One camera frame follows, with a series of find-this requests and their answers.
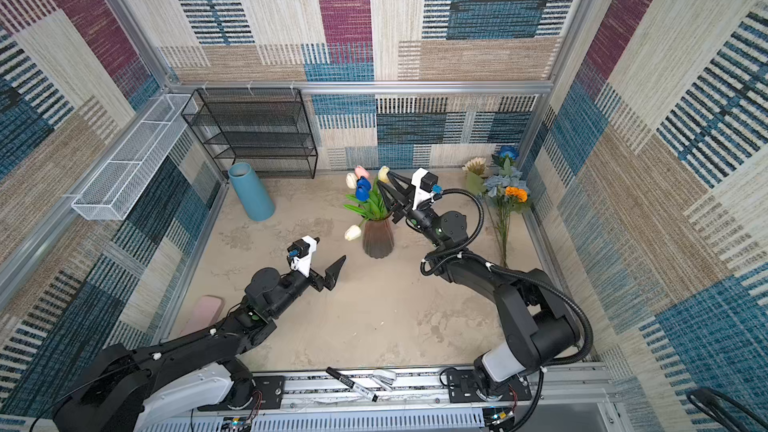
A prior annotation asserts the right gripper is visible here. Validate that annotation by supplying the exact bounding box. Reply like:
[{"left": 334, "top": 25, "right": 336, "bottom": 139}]
[{"left": 376, "top": 171, "right": 442, "bottom": 247}]

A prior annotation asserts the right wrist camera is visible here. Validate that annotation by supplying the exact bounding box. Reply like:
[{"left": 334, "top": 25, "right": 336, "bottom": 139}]
[{"left": 411, "top": 168, "right": 443, "bottom": 210}]

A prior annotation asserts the black marker pen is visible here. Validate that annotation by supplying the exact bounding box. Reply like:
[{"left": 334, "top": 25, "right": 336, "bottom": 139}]
[{"left": 326, "top": 367, "right": 378, "bottom": 402}]

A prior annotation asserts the white wire mesh basket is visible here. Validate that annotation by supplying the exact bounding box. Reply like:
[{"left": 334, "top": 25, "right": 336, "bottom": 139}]
[{"left": 71, "top": 94, "right": 189, "bottom": 221}]

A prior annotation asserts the mixed blue orange bouquet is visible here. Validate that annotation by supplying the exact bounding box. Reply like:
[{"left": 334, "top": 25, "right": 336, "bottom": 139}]
[{"left": 462, "top": 145, "right": 531, "bottom": 266}]

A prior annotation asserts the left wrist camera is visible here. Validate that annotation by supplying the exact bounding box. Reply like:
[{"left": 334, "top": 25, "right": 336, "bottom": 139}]
[{"left": 287, "top": 236, "right": 319, "bottom": 278}]

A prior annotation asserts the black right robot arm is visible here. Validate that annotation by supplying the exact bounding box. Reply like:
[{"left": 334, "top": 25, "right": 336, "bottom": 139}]
[{"left": 377, "top": 168, "right": 594, "bottom": 400}]

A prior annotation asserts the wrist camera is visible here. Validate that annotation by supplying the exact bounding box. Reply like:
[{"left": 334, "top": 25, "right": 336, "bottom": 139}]
[
  {"left": 287, "top": 236, "right": 319, "bottom": 278},
  {"left": 411, "top": 168, "right": 443, "bottom": 210}
]

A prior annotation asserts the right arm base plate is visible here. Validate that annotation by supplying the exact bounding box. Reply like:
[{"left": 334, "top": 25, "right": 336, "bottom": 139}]
[{"left": 438, "top": 367, "right": 533, "bottom": 403}]

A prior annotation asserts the dark red glass vase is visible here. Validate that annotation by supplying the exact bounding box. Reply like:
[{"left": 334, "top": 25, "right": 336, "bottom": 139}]
[{"left": 362, "top": 219, "right": 395, "bottom": 259}]

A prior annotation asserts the black wire shelf rack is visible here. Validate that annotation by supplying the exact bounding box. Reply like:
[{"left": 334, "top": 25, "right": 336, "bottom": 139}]
[{"left": 181, "top": 88, "right": 318, "bottom": 178}]

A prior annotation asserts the blue tulip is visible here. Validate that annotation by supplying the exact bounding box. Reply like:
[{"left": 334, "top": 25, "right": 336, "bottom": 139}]
[{"left": 354, "top": 176, "right": 373, "bottom": 203}]

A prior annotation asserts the pink tulip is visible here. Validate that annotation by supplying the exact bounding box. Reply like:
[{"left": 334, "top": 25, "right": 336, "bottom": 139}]
[{"left": 354, "top": 165, "right": 370, "bottom": 180}]

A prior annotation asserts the teal cylindrical vase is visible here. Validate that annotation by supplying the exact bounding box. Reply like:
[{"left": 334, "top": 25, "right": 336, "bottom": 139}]
[{"left": 228, "top": 162, "right": 275, "bottom": 222}]

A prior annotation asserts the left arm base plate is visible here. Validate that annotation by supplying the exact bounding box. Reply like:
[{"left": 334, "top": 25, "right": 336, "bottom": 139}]
[{"left": 197, "top": 375, "right": 286, "bottom": 413}]

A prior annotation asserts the pink flat tray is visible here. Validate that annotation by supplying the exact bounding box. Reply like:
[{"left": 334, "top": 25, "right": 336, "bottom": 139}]
[{"left": 180, "top": 295, "right": 224, "bottom": 336}]

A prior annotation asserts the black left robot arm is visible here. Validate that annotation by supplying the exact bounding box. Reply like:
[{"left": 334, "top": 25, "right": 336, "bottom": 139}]
[{"left": 53, "top": 258, "right": 345, "bottom": 431}]

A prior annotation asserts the yellow tulip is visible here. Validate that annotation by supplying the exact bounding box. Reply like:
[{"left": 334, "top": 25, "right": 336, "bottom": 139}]
[{"left": 377, "top": 166, "right": 390, "bottom": 184}]

